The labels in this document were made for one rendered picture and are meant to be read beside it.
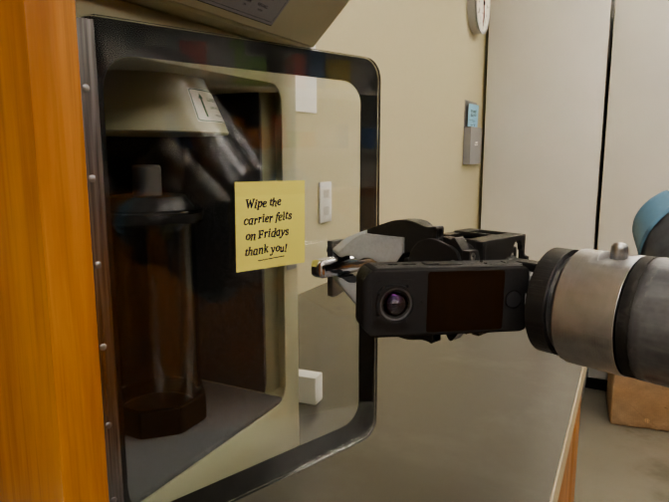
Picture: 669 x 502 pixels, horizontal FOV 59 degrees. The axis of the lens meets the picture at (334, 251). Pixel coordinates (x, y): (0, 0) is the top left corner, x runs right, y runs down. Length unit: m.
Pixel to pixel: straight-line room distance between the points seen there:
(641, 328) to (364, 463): 0.44
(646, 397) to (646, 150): 1.21
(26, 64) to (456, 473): 0.59
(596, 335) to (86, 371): 0.29
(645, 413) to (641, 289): 2.89
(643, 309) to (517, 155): 3.08
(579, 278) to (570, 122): 3.03
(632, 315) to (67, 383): 0.31
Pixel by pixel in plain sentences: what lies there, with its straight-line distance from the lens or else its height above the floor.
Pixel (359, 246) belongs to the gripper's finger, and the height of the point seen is 1.22.
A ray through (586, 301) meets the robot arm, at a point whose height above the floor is 1.21.
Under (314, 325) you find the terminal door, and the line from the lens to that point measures 0.57.
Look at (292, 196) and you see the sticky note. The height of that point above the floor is 1.26.
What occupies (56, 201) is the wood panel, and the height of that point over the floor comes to 1.27.
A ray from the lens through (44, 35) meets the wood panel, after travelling 0.33.
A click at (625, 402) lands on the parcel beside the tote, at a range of 3.23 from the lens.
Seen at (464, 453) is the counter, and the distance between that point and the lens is 0.77.
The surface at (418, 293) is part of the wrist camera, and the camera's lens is 0.38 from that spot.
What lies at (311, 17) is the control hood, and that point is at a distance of 0.64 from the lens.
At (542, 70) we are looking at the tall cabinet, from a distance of 3.44.
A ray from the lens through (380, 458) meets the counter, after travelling 0.75.
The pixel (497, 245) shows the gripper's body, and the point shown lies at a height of 1.23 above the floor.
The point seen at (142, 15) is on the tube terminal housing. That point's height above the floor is 1.40.
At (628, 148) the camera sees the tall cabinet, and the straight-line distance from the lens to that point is 3.38.
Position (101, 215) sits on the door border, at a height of 1.25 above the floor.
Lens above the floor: 1.30
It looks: 9 degrees down
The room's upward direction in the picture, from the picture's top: straight up
